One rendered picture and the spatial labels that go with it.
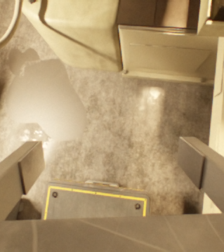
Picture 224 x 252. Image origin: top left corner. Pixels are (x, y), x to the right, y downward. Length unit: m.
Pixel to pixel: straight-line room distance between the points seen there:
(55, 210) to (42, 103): 0.94
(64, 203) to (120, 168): 0.51
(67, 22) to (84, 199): 1.10
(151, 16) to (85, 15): 0.38
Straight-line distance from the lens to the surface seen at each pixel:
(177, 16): 1.19
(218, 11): 0.84
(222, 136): 0.90
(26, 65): 2.00
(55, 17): 1.30
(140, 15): 1.17
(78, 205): 1.30
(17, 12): 1.28
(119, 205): 1.25
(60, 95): 1.73
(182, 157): 0.16
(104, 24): 1.18
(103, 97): 1.62
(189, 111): 1.63
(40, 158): 0.16
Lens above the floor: 1.52
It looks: 79 degrees down
